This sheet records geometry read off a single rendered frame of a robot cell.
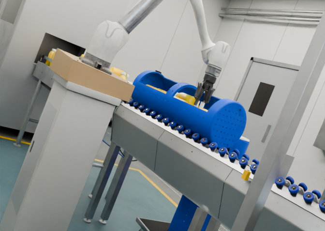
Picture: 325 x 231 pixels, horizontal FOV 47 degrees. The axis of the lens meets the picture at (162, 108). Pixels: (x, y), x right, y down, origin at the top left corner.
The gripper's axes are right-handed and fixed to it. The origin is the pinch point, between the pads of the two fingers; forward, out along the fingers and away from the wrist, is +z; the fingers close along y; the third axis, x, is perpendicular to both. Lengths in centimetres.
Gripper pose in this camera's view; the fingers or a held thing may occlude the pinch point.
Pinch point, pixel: (198, 106)
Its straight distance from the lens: 228.9
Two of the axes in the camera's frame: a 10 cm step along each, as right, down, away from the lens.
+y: 7.4, 2.5, 6.2
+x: -5.6, -2.8, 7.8
